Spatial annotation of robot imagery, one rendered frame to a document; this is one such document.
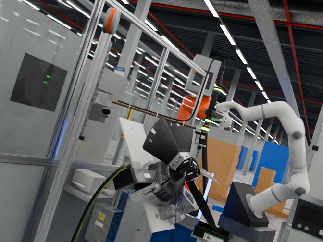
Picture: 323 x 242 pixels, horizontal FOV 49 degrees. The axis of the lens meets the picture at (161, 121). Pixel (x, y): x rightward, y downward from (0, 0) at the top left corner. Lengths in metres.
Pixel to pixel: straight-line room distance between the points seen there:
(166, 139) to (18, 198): 0.89
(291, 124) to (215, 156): 7.92
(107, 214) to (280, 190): 1.14
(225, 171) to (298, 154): 7.70
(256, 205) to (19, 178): 1.53
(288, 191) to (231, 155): 7.58
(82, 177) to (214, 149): 8.09
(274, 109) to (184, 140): 0.58
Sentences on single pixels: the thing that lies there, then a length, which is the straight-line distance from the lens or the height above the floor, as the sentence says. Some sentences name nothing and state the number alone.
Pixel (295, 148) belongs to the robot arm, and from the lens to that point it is 2.38.
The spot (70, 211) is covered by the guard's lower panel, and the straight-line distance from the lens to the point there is 2.52.
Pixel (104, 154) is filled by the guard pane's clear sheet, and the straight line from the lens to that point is 2.58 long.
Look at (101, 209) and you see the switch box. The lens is 2.14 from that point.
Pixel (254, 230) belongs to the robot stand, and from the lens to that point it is 2.49.
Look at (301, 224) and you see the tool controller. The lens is 2.30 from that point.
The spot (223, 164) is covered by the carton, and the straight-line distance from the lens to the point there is 10.06.
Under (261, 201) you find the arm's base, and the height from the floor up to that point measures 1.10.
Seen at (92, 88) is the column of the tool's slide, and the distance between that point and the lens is 2.07.
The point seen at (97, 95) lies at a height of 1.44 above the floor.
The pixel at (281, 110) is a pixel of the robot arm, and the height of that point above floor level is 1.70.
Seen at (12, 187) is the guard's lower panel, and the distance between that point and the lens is 2.11.
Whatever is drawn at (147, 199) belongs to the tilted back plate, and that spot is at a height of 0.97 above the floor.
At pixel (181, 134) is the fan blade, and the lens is 2.18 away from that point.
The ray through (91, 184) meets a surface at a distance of 2.23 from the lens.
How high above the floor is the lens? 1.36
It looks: 1 degrees up
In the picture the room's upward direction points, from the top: 18 degrees clockwise
